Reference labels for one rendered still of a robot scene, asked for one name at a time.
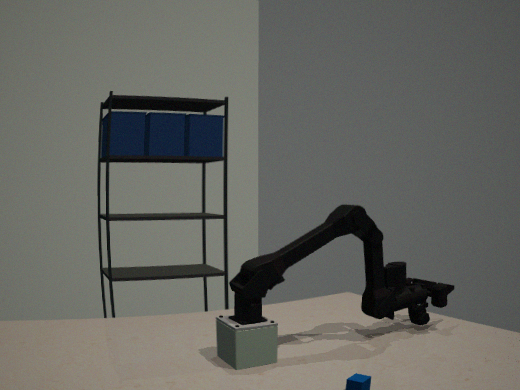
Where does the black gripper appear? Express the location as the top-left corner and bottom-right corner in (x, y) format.
(403, 278), (455, 309)

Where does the blue cube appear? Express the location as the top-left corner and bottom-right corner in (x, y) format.
(345, 373), (372, 390)

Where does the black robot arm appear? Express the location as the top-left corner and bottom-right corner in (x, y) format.
(229, 205), (430, 326)

